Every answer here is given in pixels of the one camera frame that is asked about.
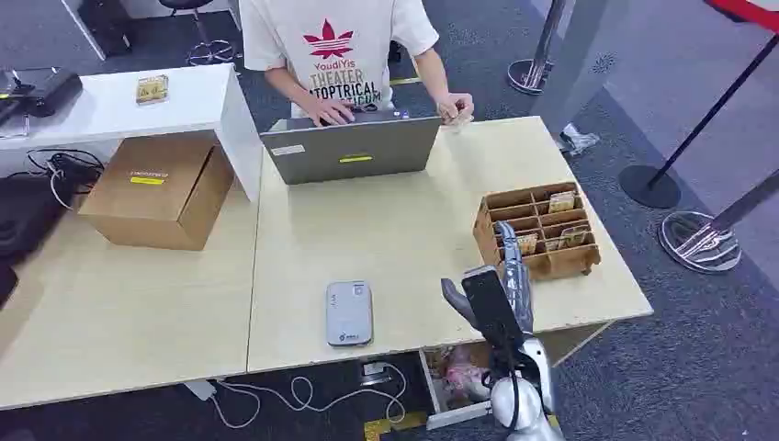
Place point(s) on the person's right hand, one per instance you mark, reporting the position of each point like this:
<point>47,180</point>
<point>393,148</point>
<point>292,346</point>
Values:
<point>328,112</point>

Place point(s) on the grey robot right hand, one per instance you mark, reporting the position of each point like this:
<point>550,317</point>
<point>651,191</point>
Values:
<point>493,304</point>

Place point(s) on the person's left hand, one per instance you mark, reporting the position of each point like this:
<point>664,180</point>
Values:
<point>456,105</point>

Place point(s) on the orange patterned card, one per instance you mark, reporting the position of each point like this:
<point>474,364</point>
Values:
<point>527,243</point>

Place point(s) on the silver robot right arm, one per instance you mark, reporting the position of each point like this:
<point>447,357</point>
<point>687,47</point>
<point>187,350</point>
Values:
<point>530,402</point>

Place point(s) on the grey laptop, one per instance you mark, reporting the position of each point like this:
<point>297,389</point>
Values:
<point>353,152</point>

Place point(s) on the person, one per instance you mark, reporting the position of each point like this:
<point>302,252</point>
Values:
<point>328,36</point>

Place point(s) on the pink plastic bag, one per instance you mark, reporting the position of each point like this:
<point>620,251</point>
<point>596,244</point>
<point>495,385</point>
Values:
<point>462,374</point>

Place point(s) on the chrome stanchion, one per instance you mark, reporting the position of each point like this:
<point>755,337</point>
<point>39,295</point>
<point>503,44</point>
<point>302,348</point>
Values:
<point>700,243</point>
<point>529,76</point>

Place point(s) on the wooden card box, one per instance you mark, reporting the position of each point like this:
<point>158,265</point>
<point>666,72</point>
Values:
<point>566,265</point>

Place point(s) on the small tan card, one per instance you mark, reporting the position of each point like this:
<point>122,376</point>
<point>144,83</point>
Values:
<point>551,245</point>

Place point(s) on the yellow green printed card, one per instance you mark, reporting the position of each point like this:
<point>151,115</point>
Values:
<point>573,237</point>

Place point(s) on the white open drawer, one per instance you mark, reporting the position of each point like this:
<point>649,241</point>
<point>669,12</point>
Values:
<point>462,415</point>

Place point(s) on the pale printed card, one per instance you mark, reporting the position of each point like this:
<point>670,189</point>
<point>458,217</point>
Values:
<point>561,202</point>

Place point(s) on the clear plastic bag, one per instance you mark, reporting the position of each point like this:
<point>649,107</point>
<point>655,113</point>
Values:
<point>576,140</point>

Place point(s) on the grey card reader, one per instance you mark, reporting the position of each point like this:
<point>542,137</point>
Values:
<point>348,313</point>

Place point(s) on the yellow framed card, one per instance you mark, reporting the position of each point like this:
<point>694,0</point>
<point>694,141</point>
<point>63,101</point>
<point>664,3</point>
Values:
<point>152,89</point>

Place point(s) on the black stool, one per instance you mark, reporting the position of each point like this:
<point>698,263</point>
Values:
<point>180,3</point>

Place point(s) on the brown cardboard box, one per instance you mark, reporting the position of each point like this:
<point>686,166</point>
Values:
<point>152,195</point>

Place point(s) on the black stanchion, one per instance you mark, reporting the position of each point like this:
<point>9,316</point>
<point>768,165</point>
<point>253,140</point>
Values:
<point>649,186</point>

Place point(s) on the white desk riser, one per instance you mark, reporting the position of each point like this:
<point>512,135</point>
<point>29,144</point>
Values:
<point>121,109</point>

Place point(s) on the black cabinet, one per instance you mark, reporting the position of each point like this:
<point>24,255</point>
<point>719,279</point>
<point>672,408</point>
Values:
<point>106,24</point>

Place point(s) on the black box device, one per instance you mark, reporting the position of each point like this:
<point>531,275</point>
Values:
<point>51,88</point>

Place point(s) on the white power adapter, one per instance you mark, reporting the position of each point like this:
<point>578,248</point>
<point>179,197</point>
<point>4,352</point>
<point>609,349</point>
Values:
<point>201,390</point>

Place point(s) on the red barrier belt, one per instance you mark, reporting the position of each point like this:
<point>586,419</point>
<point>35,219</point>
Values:
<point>754,9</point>

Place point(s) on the black bag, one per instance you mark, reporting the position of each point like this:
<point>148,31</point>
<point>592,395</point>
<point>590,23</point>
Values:
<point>24,219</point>

